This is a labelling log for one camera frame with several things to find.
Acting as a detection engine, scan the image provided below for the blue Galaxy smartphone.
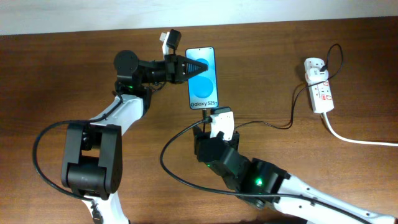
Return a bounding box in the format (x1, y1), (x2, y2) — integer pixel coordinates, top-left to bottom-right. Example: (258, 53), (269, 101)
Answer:
(185, 47), (218, 110)

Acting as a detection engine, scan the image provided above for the black USB charging cable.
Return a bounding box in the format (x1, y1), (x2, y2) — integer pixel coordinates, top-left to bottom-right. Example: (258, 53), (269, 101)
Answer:
(201, 44), (345, 133)

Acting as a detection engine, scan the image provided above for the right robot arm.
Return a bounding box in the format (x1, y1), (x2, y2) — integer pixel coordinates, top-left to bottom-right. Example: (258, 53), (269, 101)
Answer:
(193, 127), (397, 223)

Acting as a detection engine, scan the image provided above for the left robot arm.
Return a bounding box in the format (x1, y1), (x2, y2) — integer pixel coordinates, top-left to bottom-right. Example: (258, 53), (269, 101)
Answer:
(61, 50), (208, 223)

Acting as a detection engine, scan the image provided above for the white USB charger adapter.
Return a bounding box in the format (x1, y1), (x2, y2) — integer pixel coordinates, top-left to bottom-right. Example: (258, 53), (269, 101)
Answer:
(305, 67), (329, 85)

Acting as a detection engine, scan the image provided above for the white power strip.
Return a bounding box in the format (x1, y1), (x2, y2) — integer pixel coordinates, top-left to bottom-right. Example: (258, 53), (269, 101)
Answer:
(304, 57), (334, 114)

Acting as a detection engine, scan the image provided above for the white power strip cord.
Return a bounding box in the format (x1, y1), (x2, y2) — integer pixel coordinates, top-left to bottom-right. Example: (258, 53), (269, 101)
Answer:
(321, 112), (398, 147)

